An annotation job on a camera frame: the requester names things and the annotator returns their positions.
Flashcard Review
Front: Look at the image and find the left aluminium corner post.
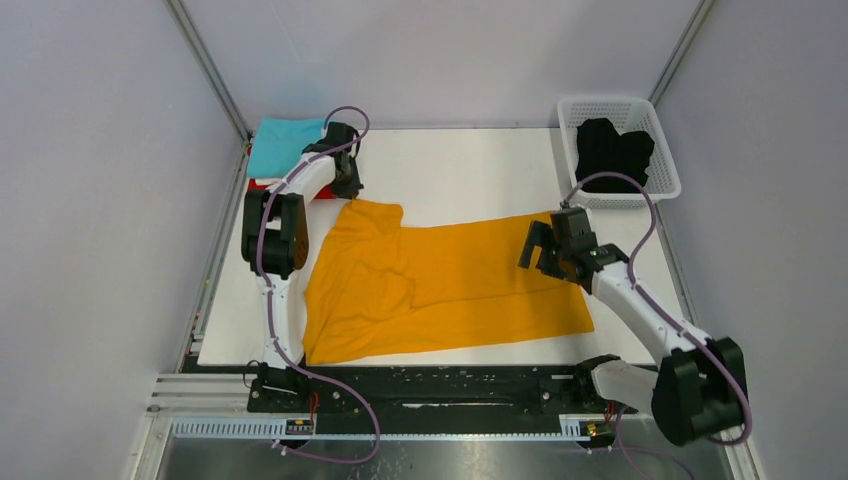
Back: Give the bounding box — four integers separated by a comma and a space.
164, 0, 252, 142

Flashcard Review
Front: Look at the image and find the white plastic laundry basket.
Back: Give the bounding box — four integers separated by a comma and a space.
556, 95, 681, 203

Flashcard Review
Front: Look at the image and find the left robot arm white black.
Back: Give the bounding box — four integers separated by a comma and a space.
240, 119, 363, 411

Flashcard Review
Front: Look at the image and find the aluminium corner post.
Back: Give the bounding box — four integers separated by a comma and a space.
648, 0, 716, 107
164, 0, 252, 142

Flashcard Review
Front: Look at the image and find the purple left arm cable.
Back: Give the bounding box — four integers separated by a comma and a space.
254, 105, 384, 466

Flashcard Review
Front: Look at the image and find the folded cyan t shirt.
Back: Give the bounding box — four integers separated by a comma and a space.
246, 117, 324, 179

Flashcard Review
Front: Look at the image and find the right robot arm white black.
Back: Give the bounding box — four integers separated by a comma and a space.
519, 206, 752, 446

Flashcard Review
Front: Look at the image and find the right controller board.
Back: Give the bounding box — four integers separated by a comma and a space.
578, 421, 609, 438

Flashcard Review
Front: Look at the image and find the white slotted cable duct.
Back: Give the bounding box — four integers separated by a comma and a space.
170, 415, 592, 442

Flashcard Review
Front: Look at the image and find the controller board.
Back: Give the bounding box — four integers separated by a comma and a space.
284, 416, 315, 437
578, 421, 609, 438

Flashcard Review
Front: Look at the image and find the left controller board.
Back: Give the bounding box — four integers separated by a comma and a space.
284, 416, 315, 437

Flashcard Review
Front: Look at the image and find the folded red t shirt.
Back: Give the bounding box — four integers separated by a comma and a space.
247, 178, 335, 199

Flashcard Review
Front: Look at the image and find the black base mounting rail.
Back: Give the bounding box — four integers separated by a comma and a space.
182, 354, 704, 437

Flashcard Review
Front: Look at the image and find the right aluminium corner post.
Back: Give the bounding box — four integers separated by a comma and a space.
648, 0, 716, 107

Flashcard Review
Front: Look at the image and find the black t shirt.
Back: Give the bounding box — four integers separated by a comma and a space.
575, 118, 655, 187

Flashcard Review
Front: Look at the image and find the yellow t shirt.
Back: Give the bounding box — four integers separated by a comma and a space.
302, 200, 594, 365

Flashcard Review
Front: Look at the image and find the folded white t shirt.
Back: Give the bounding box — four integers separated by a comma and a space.
250, 177, 282, 189

